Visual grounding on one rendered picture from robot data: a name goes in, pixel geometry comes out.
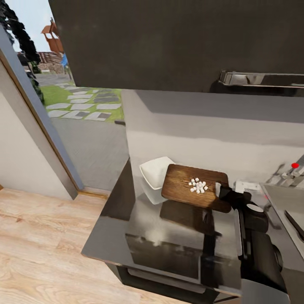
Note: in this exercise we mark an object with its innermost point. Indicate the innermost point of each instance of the dishwasher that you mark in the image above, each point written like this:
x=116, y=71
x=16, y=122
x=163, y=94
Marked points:
x=166, y=287

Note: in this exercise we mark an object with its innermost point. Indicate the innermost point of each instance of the bowl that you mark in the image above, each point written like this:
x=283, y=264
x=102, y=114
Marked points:
x=154, y=171

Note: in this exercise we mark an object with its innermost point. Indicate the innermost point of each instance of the parer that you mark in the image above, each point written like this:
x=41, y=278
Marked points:
x=296, y=225

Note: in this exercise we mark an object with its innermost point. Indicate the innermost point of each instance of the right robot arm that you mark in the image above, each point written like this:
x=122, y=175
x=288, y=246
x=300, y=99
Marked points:
x=261, y=261

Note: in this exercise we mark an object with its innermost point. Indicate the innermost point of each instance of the cutting board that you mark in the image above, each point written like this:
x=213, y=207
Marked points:
x=176, y=187

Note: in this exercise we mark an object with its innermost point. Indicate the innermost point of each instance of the drop in sink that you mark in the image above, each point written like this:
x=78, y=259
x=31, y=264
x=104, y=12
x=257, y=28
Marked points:
x=289, y=199

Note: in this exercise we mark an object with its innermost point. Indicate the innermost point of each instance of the fixed window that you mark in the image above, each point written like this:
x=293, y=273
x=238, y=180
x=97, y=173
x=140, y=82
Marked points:
x=85, y=127

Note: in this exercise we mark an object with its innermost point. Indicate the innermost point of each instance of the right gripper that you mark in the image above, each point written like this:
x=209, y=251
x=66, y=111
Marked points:
x=228, y=195

